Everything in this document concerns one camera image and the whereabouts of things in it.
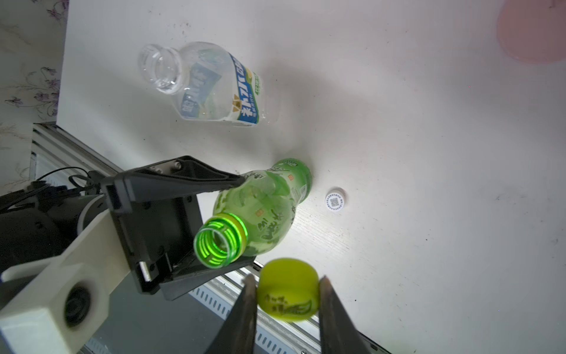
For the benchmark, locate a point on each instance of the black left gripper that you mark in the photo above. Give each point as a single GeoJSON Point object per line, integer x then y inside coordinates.
{"type": "Point", "coordinates": [157, 215]}

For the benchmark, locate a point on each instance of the white bottle cap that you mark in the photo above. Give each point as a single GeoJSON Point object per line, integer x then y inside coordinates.
{"type": "Point", "coordinates": [335, 200]}

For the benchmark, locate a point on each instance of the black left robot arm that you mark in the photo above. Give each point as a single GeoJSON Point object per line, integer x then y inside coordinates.
{"type": "Point", "coordinates": [42, 220]}

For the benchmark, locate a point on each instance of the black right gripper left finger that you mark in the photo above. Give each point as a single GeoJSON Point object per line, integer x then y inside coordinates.
{"type": "Point", "coordinates": [237, 335]}

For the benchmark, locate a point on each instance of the green bottle cap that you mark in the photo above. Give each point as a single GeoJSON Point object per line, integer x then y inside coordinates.
{"type": "Point", "coordinates": [288, 290]}

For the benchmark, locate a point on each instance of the pink pen holder cup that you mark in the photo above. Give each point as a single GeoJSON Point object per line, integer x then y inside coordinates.
{"type": "Point", "coordinates": [532, 31]}

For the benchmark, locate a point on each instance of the clear plastic water bottle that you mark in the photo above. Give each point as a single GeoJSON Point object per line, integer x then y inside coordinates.
{"type": "Point", "coordinates": [205, 83]}

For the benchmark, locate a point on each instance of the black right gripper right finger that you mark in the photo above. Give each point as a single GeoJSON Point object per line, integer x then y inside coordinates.
{"type": "Point", "coordinates": [338, 333]}

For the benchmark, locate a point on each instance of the green plastic bottle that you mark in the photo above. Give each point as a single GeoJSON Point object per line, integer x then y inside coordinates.
{"type": "Point", "coordinates": [253, 219]}

